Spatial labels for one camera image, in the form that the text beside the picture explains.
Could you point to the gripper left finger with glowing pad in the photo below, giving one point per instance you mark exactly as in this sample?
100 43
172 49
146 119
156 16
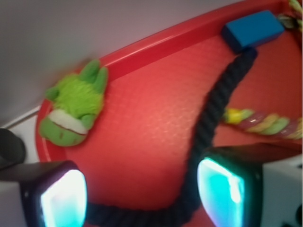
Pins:
43 194

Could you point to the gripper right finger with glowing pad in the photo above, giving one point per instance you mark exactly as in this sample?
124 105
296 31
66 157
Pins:
255 185

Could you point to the red plastic tray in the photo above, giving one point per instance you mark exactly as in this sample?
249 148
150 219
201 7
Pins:
135 156

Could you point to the green plush frog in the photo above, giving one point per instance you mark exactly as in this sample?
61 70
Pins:
77 101

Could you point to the blue rectangular block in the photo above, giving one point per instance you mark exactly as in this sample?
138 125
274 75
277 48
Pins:
251 30

